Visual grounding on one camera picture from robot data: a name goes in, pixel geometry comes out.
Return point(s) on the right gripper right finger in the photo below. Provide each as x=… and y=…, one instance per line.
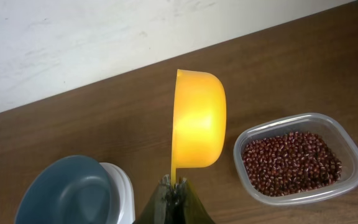
x=188, y=208

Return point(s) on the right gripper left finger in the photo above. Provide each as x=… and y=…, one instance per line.
x=160, y=207

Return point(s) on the yellow measuring scoop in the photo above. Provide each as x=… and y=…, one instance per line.
x=199, y=121

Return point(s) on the white digital kitchen scale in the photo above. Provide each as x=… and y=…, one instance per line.
x=122, y=204

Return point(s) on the teal plastic bowl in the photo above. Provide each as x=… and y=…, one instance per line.
x=74, y=189

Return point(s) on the red beans in container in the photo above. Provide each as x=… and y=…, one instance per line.
x=289, y=164

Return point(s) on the clear plastic bean container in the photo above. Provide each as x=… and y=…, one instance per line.
x=331, y=132

